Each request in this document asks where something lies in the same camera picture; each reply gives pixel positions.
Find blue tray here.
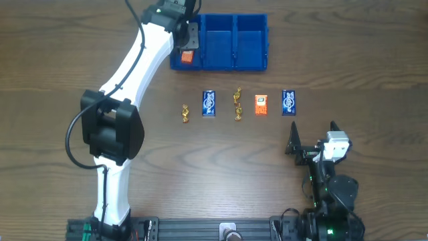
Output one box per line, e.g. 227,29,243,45
169,12,270,72

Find orange candy box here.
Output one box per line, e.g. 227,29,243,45
181,50,195,65
254,94,268,116

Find blue candy pack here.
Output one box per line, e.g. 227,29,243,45
201,90,217,117
281,89,297,116

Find mounting rail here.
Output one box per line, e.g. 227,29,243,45
66,216,304,241

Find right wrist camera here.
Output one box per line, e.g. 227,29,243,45
312,131,352,163

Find black cable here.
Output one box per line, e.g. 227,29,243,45
319,157,366,235
65,0,146,170

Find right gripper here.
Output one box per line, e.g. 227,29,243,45
285,120,342,166

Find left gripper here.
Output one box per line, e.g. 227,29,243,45
181,21,201,51

